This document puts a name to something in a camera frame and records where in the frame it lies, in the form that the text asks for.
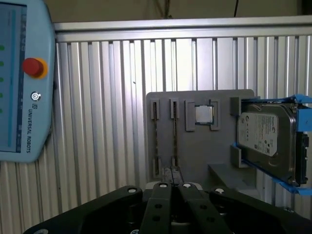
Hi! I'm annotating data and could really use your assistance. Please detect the thin black cable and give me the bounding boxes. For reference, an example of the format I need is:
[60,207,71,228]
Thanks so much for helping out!
[232,0,241,18]

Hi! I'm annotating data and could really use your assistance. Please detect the hard disk in blue carrier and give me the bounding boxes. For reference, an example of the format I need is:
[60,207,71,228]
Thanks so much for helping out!
[230,94,312,195]

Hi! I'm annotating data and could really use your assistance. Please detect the silver CPU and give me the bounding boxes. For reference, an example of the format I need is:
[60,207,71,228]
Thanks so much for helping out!
[195,105,215,125]

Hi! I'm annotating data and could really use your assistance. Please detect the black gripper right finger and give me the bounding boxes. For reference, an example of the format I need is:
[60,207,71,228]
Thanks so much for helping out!
[172,166,312,234]

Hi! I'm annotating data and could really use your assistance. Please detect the RAM stick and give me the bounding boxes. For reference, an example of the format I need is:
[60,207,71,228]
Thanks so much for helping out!
[172,101,178,169]
[153,101,159,176]

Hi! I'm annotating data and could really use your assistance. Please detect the grey parts rack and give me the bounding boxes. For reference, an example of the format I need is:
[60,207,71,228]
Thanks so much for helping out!
[145,89,261,195]

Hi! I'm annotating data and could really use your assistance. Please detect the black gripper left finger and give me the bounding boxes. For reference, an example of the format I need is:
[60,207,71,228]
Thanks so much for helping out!
[23,166,173,234]

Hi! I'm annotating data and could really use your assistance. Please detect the pale blue teach pendant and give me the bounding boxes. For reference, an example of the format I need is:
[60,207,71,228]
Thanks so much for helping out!
[0,0,56,164]

